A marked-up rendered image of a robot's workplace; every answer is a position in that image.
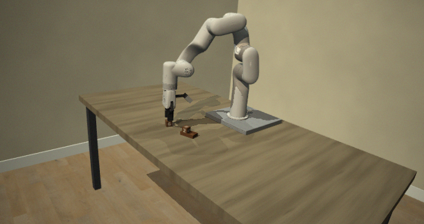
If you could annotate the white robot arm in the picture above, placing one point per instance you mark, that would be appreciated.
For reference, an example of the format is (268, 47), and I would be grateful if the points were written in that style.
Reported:
(244, 73)

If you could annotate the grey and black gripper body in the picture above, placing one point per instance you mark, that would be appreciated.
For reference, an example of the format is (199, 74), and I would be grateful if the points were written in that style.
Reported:
(168, 96)

